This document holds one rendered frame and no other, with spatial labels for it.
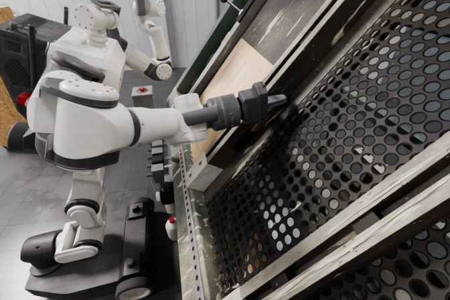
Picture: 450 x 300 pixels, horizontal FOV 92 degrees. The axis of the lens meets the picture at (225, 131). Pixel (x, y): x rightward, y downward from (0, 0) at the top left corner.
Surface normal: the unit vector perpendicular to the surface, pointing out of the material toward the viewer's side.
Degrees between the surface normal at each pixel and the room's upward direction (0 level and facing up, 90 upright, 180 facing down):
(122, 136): 89
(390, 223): 53
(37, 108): 81
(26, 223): 0
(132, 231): 0
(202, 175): 90
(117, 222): 0
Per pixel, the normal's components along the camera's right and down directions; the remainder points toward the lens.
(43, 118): 0.53, 0.39
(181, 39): 0.15, 0.60
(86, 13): -0.23, 0.43
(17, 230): 0.00, -0.79
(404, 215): -0.77, -0.36
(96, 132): 0.31, 0.35
